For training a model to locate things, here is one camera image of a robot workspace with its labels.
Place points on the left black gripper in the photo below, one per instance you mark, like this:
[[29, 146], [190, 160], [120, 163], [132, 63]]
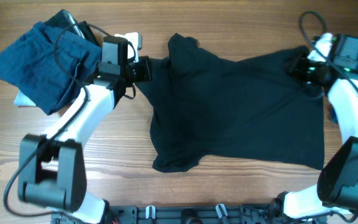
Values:
[[143, 65]]

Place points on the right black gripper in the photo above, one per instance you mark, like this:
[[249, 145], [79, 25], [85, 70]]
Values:
[[299, 60]]

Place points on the black t-shirt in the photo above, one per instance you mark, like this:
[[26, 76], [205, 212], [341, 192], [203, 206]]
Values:
[[252, 109]]

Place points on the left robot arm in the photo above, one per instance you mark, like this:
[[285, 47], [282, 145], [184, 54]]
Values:
[[51, 169]]

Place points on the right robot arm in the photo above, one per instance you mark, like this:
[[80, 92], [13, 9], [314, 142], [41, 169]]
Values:
[[331, 64]]

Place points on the folded dark blue garment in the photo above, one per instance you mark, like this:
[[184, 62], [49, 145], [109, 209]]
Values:
[[38, 62]]

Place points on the left white rail clip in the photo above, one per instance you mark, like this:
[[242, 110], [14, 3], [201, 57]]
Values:
[[150, 212]]

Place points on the white rail clip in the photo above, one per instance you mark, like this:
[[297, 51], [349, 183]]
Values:
[[222, 213], [150, 212]]

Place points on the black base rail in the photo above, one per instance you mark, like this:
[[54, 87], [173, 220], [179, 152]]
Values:
[[243, 214]]

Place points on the right white rail clip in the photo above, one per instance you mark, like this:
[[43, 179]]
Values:
[[222, 213]]

